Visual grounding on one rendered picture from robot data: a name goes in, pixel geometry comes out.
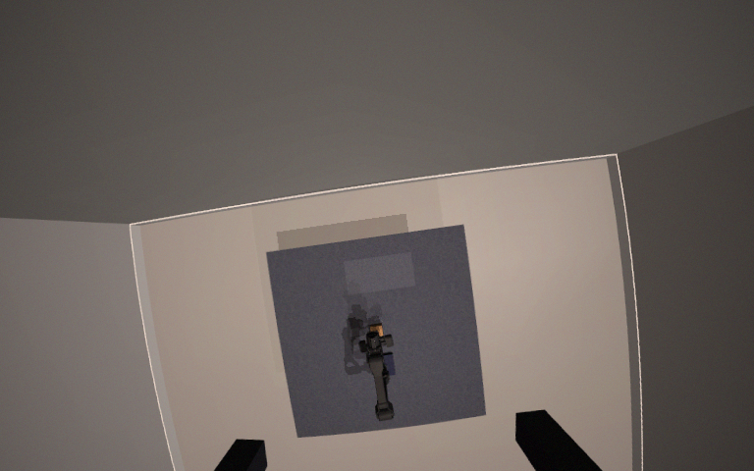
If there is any tan wooden block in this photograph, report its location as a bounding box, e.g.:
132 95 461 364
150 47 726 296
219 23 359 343
370 323 384 336

